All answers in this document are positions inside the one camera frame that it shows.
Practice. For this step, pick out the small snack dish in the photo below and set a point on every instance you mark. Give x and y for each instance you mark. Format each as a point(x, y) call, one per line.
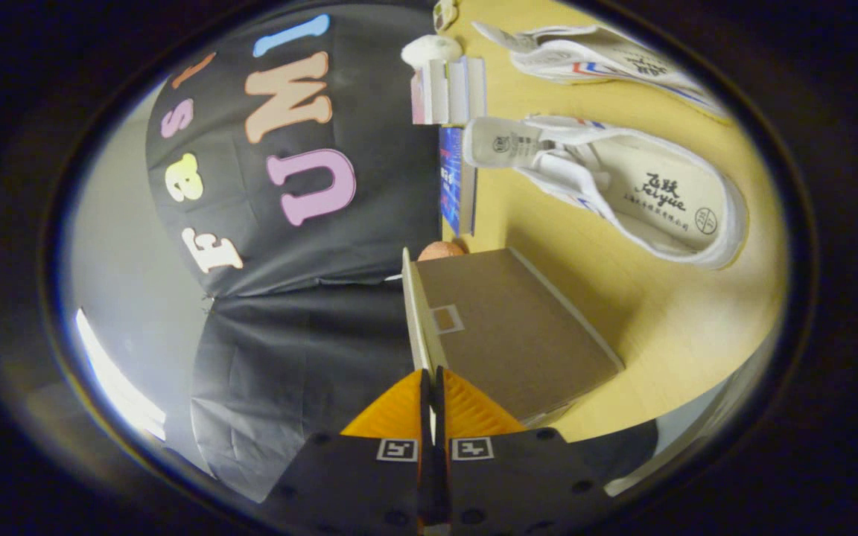
point(445, 15)

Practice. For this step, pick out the dark blue cover book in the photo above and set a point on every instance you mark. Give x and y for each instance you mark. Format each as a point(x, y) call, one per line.
point(453, 179)

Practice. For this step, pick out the white plush ball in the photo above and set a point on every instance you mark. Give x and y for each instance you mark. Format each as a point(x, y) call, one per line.
point(430, 50)

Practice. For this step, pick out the pale blue cover book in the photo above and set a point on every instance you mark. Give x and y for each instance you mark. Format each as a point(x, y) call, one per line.
point(470, 91)

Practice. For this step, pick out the white canvas shoe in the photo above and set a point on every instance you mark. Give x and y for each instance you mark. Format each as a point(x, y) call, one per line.
point(608, 59)
point(660, 201)

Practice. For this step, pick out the white book with green edge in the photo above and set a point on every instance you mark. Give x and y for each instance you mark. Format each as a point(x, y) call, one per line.
point(438, 93)

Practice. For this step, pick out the orange sponge ball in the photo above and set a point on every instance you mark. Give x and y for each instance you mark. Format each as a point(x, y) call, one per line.
point(440, 251)

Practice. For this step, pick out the brown cardboard storage box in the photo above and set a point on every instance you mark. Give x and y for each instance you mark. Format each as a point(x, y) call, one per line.
point(518, 335)

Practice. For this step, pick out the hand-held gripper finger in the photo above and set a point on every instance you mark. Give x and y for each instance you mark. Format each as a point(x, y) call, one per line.
point(425, 417)
point(440, 476)

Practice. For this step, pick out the black backdrop cloth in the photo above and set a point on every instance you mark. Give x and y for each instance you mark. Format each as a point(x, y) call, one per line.
point(369, 246)

